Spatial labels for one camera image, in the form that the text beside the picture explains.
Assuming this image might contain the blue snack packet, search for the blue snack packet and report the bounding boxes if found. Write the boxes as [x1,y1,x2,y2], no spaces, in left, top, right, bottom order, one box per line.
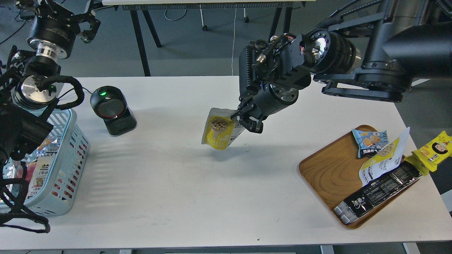
[352,129,389,158]

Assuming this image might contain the wooden tray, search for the wooden tray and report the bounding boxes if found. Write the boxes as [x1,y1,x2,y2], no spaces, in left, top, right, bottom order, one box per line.
[299,131,418,229]

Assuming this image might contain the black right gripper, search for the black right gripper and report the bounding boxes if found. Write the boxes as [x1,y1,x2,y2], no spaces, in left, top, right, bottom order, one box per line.
[230,84,299,134]

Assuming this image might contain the black legged background table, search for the black legged background table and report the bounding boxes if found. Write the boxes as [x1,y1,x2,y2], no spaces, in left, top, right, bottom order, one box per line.
[102,0,306,77]

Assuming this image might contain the black barcode scanner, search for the black barcode scanner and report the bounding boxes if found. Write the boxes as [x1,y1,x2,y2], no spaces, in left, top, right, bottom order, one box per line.
[90,86,137,137]

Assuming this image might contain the yellow white snack bag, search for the yellow white snack bag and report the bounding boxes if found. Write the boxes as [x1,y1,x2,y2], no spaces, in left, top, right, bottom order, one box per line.
[358,127,410,187]

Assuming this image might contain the black long snack package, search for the black long snack package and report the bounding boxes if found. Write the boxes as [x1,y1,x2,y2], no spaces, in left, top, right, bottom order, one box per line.
[333,161,421,224]

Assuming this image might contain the light blue plastic basket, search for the light blue plastic basket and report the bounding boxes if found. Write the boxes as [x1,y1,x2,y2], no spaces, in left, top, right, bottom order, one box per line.
[0,108,90,217]

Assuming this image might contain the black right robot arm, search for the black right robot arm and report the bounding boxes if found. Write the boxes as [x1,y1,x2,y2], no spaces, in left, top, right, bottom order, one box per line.
[231,0,452,133]

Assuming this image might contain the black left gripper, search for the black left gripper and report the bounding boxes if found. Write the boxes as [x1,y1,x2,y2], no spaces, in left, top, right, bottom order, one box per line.
[14,0,101,60]

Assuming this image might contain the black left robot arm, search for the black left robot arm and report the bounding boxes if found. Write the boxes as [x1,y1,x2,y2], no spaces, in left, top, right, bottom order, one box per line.
[0,0,101,166]

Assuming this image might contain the white hanging cable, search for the white hanging cable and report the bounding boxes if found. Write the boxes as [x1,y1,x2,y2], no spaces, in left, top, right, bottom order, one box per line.
[231,8,237,76]

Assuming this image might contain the snack bags in basket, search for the snack bags in basket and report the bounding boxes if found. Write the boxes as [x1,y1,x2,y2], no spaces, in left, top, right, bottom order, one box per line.
[3,135,62,200]

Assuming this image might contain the yellow white snack pouch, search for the yellow white snack pouch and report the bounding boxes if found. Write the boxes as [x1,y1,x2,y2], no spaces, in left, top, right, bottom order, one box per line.
[201,108,245,150]

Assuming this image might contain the yellow cartoon snack packet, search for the yellow cartoon snack packet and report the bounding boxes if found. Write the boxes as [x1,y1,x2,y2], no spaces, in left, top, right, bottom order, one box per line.
[404,131,452,176]

